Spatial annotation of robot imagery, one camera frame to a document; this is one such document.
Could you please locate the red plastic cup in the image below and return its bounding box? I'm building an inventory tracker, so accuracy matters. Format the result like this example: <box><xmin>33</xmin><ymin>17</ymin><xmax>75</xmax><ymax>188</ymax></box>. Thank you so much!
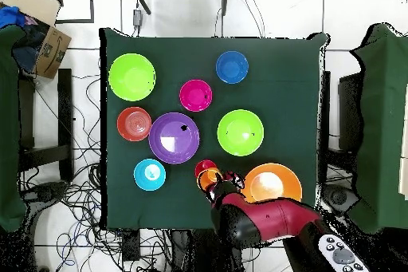
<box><xmin>194</xmin><ymin>159</ymin><xmax>218</xmax><ymax>179</ymax></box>

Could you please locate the purple plastic bowl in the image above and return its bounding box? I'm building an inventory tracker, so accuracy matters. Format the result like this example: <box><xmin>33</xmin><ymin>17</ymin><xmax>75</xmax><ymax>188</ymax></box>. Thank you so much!
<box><xmin>148</xmin><ymin>112</ymin><xmax>201</xmax><ymax>165</ymax></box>

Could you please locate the black stool frame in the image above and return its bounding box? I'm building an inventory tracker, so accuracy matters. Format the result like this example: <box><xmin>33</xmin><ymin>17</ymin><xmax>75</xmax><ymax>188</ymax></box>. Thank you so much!
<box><xmin>318</xmin><ymin>70</ymin><xmax>364</xmax><ymax>187</ymax></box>
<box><xmin>17</xmin><ymin>68</ymin><xmax>75</xmax><ymax>183</ymax></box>

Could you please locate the cyan plastic bowl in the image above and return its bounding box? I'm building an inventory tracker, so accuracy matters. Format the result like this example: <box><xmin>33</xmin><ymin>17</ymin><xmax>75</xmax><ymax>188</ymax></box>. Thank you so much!
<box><xmin>132</xmin><ymin>158</ymin><xmax>167</xmax><ymax>192</ymax></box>

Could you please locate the pink plastic bowl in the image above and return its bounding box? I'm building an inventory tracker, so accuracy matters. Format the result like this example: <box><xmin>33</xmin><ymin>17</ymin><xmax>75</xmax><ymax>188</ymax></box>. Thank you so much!
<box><xmin>178</xmin><ymin>79</ymin><xmax>214</xmax><ymax>112</ymax></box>

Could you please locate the large orange plastic bowl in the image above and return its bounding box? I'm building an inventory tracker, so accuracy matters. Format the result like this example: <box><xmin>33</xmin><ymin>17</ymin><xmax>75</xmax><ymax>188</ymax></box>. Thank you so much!
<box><xmin>240</xmin><ymin>162</ymin><xmax>304</xmax><ymax>204</ymax></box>

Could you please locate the black metal frame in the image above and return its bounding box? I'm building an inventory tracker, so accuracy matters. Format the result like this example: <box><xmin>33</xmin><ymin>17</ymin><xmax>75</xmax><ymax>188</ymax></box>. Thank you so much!
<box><xmin>47</xmin><ymin>0</ymin><xmax>96</xmax><ymax>25</ymax></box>

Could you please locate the blue plastic bowl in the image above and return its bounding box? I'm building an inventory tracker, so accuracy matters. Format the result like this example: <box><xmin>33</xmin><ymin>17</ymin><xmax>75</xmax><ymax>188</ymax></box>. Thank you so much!
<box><xmin>215</xmin><ymin>50</ymin><xmax>249</xmax><ymax>85</ymax></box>

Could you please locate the blue cloth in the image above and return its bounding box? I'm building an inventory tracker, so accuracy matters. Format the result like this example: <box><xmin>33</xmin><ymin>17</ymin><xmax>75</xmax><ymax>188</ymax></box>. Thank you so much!
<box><xmin>0</xmin><ymin>6</ymin><xmax>28</xmax><ymax>29</ymax></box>

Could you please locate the black pedestal foot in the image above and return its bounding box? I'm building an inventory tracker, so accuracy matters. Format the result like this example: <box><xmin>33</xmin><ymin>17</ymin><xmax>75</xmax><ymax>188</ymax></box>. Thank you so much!
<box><xmin>22</xmin><ymin>180</ymin><xmax>69</xmax><ymax>204</ymax></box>
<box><xmin>321</xmin><ymin>183</ymin><xmax>361</xmax><ymax>215</ymax></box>

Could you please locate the tangle of black cables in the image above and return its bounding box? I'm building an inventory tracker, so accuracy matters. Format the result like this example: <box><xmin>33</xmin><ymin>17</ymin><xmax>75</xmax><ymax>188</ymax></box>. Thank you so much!
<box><xmin>18</xmin><ymin>73</ymin><xmax>167</xmax><ymax>272</ymax></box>

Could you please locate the green plastic bowl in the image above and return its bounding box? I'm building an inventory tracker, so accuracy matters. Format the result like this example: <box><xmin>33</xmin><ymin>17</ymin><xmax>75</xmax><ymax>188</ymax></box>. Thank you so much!
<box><xmin>108</xmin><ymin>53</ymin><xmax>157</xmax><ymax>102</ymax></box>
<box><xmin>217</xmin><ymin>108</ymin><xmax>265</xmax><ymax>157</ymax></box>

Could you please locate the green cloth covered table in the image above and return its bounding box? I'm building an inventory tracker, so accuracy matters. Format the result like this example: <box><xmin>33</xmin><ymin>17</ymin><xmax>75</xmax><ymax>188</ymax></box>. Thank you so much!
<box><xmin>0</xmin><ymin>24</ymin><xmax>28</xmax><ymax>233</ymax></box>
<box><xmin>348</xmin><ymin>22</ymin><xmax>408</xmax><ymax>235</ymax></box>

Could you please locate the red-orange plastic bowl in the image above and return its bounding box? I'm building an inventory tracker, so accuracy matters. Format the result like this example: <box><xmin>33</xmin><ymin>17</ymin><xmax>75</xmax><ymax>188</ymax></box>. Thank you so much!
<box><xmin>116</xmin><ymin>106</ymin><xmax>153</xmax><ymax>143</ymax></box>

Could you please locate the brown cardboard box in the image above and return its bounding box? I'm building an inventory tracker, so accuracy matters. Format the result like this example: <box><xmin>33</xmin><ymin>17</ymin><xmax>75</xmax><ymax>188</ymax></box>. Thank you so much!
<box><xmin>0</xmin><ymin>0</ymin><xmax>73</xmax><ymax>80</ymax></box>

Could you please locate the orange plastic cup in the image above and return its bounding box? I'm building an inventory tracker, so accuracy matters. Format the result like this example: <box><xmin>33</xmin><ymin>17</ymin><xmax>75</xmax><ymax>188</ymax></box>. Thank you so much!
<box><xmin>196</xmin><ymin>167</ymin><xmax>224</xmax><ymax>191</ymax></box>

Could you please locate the black power strip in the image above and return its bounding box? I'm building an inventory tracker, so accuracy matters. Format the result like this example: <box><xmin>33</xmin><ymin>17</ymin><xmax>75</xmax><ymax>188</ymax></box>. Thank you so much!
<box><xmin>122</xmin><ymin>230</ymin><xmax>141</xmax><ymax>262</ymax></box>

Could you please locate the dark green tablecloth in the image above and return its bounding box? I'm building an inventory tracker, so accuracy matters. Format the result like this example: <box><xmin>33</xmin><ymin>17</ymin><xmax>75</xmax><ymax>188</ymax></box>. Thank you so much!
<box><xmin>99</xmin><ymin>27</ymin><xmax>329</xmax><ymax>231</ymax></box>

